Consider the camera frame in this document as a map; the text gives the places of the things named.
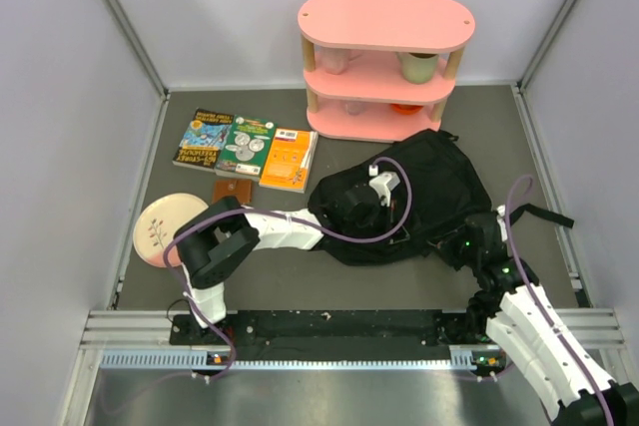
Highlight orange paperback book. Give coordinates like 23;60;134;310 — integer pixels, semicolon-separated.
259;128;319;194

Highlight clear glass cup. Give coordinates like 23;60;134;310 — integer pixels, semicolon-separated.
343;101;366;116

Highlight cream floral plate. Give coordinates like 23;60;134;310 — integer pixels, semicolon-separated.
133;193;208;268

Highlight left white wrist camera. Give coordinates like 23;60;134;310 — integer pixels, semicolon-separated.
368;165;400;208

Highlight brown leather wallet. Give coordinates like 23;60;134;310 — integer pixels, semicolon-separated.
212;179;254;206

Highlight green paperback book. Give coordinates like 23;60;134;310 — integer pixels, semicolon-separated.
214;116;277;182

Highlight orange bowl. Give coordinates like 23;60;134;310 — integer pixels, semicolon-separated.
390;104;423;116

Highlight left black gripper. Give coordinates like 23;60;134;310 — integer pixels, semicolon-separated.
344;197;408;244

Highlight pink three-tier shelf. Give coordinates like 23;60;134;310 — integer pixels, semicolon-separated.
298;0;475;143

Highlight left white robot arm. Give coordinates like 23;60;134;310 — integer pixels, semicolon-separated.
170;198;345;343

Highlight black student backpack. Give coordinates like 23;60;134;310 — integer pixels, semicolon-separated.
307;128;576;267

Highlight green mug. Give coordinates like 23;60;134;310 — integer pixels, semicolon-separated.
396;52;439;85

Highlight grey cable duct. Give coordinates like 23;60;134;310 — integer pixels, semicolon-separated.
100;346;507;373

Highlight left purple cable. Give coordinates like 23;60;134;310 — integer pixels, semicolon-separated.
163;156;413;382

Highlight pink mug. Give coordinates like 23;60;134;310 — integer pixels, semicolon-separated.
319;47;362;75

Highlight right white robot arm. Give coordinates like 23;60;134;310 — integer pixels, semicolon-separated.
436;211;638;425

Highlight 169-storey treehouse book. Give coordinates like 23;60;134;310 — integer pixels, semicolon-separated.
173;109;235;172

